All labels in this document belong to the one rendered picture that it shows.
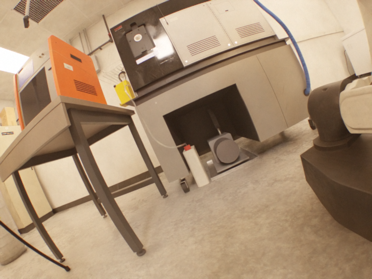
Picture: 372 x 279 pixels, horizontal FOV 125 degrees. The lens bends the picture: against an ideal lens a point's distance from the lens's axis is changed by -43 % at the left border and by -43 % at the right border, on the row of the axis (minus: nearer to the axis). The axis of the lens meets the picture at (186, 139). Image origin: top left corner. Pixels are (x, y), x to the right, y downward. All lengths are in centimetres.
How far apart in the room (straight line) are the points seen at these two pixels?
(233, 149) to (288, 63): 76
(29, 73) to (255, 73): 135
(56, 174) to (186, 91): 295
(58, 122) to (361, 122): 89
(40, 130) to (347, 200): 97
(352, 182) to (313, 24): 341
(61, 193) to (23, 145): 277
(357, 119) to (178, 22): 126
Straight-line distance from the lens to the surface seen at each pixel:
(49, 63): 91
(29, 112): 98
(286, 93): 126
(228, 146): 123
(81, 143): 69
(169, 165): 111
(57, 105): 67
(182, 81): 113
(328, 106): 55
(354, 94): 47
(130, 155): 250
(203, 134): 175
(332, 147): 57
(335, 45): 387
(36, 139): 78
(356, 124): 49
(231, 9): 150
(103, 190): 69
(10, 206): 356
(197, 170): 117
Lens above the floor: 41
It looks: 3 degrees down
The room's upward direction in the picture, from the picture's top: 25 degrees counter-clockwise
